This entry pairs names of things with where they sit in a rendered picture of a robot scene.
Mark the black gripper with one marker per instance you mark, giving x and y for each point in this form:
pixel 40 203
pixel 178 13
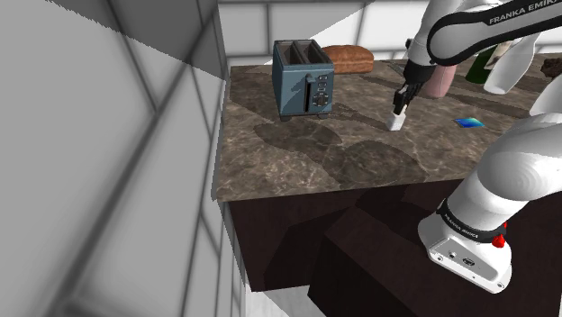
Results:
pixel 416 74

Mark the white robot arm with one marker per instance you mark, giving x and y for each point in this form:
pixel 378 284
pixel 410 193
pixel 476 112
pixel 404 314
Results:
pixel 505 175

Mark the pink vase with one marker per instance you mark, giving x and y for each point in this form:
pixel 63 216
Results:
pixel 441 83

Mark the small white block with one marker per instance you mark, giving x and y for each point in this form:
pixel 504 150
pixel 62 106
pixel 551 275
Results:
pixel 395 123

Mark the dark green bottle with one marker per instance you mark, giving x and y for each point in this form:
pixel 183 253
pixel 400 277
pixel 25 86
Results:
pixel 477 72

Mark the brown bread loaf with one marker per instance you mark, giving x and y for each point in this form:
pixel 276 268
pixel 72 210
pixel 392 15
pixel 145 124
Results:
pixel 351 59

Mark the blue flat card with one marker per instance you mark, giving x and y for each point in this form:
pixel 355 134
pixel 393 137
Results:
pixel 469 122

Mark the blue-grey two-slot toaster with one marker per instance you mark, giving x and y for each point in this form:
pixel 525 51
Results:
pixel 295 85

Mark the dark brown lumpy object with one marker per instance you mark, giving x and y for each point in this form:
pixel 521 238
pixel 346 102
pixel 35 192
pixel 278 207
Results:
pixel 553 68

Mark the dark robot stand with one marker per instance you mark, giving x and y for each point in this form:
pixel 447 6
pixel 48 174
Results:
pixel 377 268

